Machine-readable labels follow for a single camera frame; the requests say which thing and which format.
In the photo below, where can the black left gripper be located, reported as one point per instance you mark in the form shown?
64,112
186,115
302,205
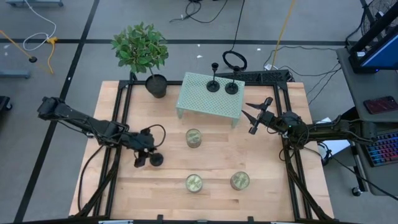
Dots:
141,141

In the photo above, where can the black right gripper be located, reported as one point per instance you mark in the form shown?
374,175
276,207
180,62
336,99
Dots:
266,118

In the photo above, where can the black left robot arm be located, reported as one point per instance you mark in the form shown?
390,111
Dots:
77,119

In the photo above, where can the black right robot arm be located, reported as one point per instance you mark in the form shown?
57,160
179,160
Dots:
323,132

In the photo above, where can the black perforated metal rack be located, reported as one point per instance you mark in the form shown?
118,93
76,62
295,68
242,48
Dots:
264,76

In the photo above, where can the white power adapter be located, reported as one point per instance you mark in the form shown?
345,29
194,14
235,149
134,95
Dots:
267,67

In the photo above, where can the mint green perforated metal shelf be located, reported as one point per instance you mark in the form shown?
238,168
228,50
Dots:
202,99

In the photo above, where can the black table clamp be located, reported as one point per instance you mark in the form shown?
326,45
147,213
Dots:
160,218
250,218

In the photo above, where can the white paper sheet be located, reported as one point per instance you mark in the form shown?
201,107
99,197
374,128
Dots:
339,146

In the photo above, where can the green tree in black pot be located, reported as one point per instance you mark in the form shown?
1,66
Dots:
140,49

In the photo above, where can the grey equipment cart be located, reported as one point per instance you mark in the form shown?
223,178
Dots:
357,87

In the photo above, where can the dark red smartphone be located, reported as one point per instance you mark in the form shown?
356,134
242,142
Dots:
381,105

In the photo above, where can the backlit rainbow keyboard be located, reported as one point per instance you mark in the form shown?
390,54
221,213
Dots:
385,149

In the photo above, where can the monitor with blue screen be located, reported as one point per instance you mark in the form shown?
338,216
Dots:
385,53

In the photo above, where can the grey furniture base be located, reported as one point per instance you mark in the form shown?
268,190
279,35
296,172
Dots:
14,74
34,2

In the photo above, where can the black floor fan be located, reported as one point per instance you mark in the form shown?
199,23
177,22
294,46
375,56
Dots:
377,7

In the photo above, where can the black aluminium table frame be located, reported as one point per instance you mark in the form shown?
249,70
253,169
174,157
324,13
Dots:
124,84

